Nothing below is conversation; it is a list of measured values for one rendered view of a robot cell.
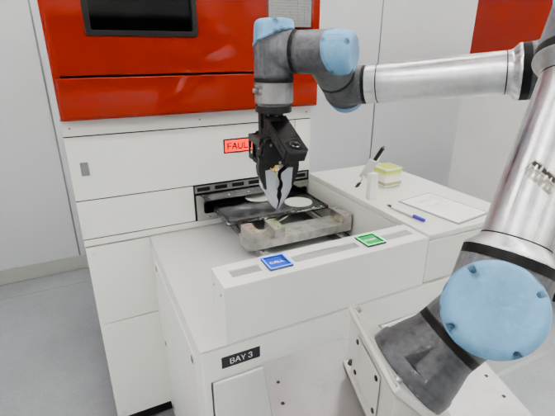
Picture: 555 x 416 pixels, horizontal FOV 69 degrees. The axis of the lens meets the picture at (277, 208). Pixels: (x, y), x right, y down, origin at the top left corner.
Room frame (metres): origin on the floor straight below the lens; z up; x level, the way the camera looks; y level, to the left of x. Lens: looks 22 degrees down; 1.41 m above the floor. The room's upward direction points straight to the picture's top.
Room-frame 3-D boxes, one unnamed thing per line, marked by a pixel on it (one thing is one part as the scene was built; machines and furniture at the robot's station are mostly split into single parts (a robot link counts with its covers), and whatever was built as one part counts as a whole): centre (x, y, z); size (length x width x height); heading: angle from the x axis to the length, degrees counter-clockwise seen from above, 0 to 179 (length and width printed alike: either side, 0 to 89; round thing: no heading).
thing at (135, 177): (1.33, 0.25, 1.02); 0.82 x 0.03 x 0.40; 116
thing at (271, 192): (0.81, 0.02, 1.14); 0.06 x 0.03 x 0.09; 26
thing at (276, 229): (1.14, 0.01, 0.89); 0.08 x 0.03 x 0.03; 26
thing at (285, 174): (0.82, 0.00, 1.14); 0.06 x 0.03 x 0.09; 26
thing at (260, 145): (0.82, 0.01, 1.25); 0.09 x 0.08 x 0.12; 26
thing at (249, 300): (0.86, -0.12, 0.89); 0.55 x 0.09 x 0.14; 116
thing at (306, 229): (1.17, -0.06, 0.87); 0.36 x 0.08 x 0.03; 116
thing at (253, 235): (1.10, 0.08, 0.89); 0.08 x 0.03 x 0.03; 26
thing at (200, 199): (1.39, 0.08, 0.89); 0.44 x 0.02 x 0.10; 116
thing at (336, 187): (1.29, -0.41, 0.89); 0.62 x 0.35 x 0.14; 26
